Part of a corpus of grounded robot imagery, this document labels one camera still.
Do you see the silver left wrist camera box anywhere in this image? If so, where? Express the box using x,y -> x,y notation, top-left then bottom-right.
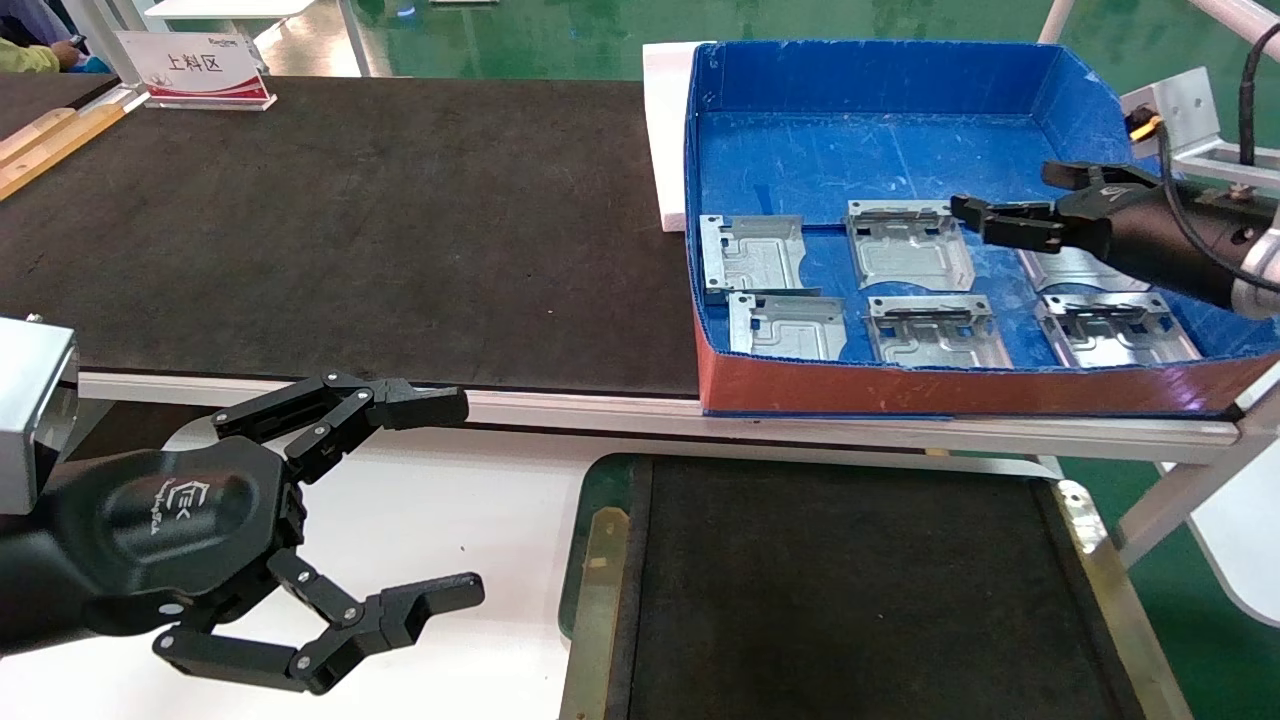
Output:
0,318 -> 79,516

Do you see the black container tray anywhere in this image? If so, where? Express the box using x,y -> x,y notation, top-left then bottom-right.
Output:
558,452 -> 1191,720

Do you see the white metal post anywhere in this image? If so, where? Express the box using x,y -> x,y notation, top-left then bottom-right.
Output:
65,0 -> 151,86

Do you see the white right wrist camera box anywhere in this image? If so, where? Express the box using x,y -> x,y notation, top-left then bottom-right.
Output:
1120,67 -> 1280,191

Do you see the white red acrylic sign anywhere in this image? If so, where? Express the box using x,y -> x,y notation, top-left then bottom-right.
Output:
113,30 -> 278,112

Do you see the aluminium conveyor frame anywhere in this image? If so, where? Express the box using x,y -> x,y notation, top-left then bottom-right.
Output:
78,372 -> 1280,571

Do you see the yellow sleeved forearm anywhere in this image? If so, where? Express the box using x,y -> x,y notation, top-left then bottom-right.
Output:
0,38 -> 61,76

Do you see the stamped metal bracket part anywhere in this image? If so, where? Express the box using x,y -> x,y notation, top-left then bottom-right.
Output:
1035,292 -> 1203,369
865,294 -> 1014,369
726,292 -> 849,361
698,214 -> 821,304
843,200 -> 976,293
1018,245 -> 1151,293

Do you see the white foam block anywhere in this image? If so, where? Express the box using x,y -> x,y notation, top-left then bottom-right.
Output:
641,41 -> 716,234

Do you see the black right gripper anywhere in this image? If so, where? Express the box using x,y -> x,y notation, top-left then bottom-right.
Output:
950,160 -> 1280,306

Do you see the light wooden strip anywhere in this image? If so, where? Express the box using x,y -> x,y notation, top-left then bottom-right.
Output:
0,108 -> 79,166

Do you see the orange wooden strip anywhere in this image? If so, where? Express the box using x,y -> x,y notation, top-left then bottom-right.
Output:
0,103 -> 126,201

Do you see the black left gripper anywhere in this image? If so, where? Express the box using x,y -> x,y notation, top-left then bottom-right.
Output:
45,373 -> 486,696

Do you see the blue corrugated plastic box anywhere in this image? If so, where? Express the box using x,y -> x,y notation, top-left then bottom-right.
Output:
683,40 -> 1280,419

